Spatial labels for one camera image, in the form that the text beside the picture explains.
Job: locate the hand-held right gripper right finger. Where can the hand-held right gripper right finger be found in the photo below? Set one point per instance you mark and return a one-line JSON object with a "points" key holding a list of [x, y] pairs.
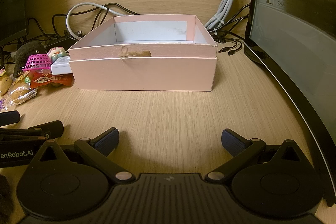
{"points": [[233, 144]]}

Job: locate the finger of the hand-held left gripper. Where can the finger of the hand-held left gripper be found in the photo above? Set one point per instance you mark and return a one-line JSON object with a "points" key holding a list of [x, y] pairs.
{"points": [[52, 129], [9, 117]]}

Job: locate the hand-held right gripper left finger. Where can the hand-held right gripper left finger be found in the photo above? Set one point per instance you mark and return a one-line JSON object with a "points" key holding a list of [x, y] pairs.
{"points": [[107, 142]]}

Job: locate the clear bread packet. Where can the clear bread packet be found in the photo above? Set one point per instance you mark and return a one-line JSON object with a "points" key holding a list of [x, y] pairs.
{"points": [[21, 90], [5, 82]]}

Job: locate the red snack packet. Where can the red snack packet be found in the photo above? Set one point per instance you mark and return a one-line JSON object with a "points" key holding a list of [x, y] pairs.
{"points": [[46, 80]]}

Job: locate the pink plastic basket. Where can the pink plastic basket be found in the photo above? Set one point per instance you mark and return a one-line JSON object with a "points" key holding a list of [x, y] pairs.
{"points": [[36, 61]]}

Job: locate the white box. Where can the white box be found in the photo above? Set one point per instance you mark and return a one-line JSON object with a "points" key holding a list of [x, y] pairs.
{"points": [[61, 66]]}

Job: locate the black plush toy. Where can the black plush toy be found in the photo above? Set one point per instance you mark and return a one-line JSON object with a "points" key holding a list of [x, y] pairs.
{"points": [[27, 50]]}

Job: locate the pastel squishy toy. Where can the pastel squishy toy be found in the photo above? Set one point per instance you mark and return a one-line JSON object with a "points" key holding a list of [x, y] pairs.
{"points": [[58, 52]]}

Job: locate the person's left hand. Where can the person's left hand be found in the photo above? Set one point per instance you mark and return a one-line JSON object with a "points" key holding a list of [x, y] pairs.
{"points": [[4, 195]]}

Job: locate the purple bead toy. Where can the purple bead toy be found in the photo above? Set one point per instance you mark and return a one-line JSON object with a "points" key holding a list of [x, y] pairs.
{"points": [[2, 104]]}

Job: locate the black power adapter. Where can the black power adapter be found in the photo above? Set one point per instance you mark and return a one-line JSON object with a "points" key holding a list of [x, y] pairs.
{"points": [[61, 41]]}

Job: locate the brown paper tag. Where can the brown paper tag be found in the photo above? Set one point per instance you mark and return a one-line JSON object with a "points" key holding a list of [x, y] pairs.
{"points": [[136, 54]]}

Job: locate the black monitor screen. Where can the black monitor screen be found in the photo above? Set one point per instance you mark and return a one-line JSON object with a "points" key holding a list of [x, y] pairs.
{"points": [[294, 43]]}

